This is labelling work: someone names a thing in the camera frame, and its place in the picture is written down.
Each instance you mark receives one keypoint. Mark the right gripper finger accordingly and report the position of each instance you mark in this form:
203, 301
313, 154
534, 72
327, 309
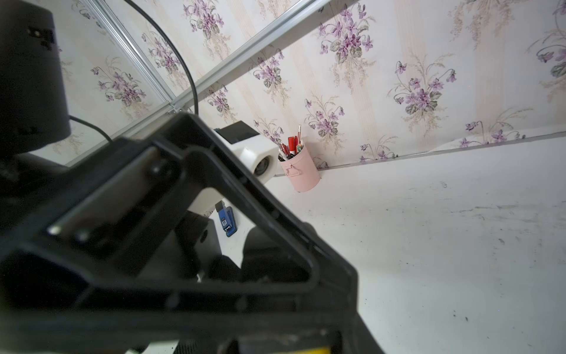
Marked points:
170, 238

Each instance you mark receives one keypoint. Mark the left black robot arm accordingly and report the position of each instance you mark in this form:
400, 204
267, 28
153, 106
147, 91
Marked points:
44, 88

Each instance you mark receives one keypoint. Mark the blue black stapler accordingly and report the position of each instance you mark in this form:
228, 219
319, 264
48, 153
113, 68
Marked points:
227, 219

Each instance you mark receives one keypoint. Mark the pink pen holder cup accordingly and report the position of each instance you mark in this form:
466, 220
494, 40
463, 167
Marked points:
301, 171

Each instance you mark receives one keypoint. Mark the red pens in cup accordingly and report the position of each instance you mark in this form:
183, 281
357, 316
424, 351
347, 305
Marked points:
293, 147

